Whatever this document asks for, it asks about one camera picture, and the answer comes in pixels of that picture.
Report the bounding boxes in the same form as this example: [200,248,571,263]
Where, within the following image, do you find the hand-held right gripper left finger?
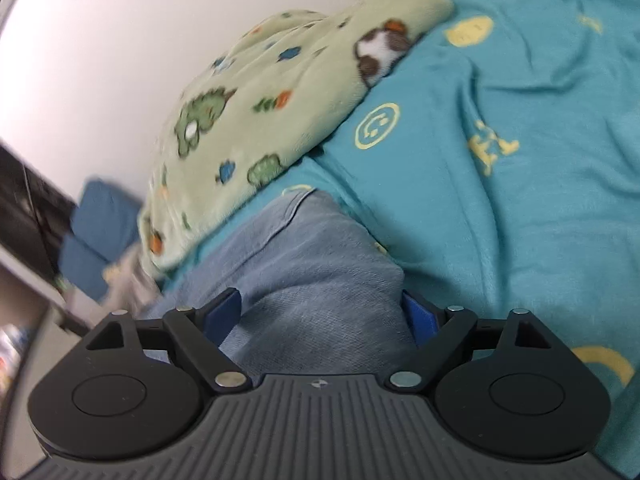
[85,287,254,394]

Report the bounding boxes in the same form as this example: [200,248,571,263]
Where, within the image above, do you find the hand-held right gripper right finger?
[384,290,554,393]

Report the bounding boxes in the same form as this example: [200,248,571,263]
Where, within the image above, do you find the blue denim jeans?
[134,189,420,377]

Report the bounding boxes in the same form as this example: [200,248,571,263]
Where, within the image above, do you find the blue cushion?
[59,177,145,297]

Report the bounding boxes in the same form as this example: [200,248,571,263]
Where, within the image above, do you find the teal printed blanket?
[164,0,640,477]

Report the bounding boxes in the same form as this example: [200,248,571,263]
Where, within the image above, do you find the green printed fleece blanket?
[137,0,457,282]

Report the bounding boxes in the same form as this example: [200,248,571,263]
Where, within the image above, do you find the dark cabinet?
[0,144,80,287]

